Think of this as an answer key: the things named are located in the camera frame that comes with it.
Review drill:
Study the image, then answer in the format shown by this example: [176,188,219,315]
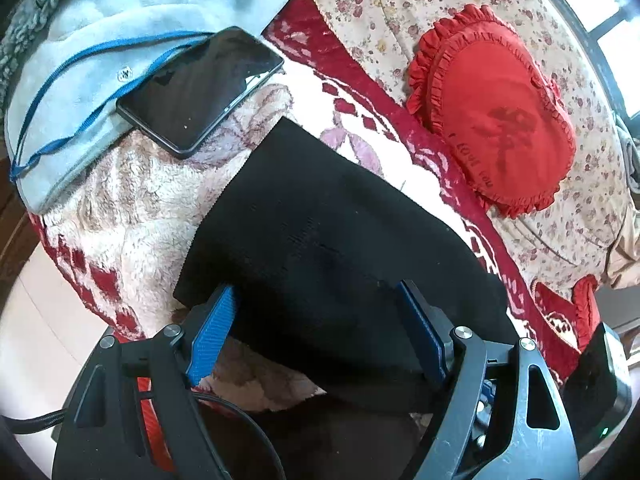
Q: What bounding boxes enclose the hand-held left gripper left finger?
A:
[52,284,243,480]

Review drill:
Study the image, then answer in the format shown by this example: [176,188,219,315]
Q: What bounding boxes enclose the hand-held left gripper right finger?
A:
[394,279,582,480]

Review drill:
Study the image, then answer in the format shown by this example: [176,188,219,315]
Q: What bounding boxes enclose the black pants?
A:
[172,116,519,417]

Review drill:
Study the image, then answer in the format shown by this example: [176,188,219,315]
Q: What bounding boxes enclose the small red ruffled cushion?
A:
[532,275,601,354]

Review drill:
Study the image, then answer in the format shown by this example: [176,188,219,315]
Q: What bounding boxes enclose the beige cloth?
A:
[604,210,640,288]

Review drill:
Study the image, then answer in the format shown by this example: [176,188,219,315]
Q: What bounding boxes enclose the red and white plush blanket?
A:
[30,0,583,413]

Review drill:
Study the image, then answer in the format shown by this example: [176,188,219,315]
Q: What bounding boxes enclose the red heart-shaped ruffled pillow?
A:
[405,4,577,220]

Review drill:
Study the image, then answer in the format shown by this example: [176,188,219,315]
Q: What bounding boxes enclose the black smartphone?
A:
[116,26,285,158]

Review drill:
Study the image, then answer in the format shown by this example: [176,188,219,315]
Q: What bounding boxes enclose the light blue fleece garment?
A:
[5,0,312,214]

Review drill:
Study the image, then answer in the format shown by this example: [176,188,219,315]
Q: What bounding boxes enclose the floral bedsheet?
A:
[304,0,632,292]

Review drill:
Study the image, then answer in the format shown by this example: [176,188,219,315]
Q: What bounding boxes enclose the grey fluffy cloth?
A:
[0,0,257,126]

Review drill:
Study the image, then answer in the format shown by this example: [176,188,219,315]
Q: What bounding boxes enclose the window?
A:
[520,0,640,128]

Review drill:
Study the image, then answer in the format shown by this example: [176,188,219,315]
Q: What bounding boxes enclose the thin black cable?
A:
[192,394,288,480]

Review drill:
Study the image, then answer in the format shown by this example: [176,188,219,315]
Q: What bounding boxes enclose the thick black cable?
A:
[0,407,68,436]

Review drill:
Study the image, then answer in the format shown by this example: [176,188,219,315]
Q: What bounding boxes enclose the blue lanyard cord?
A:
[9,30,217,182]

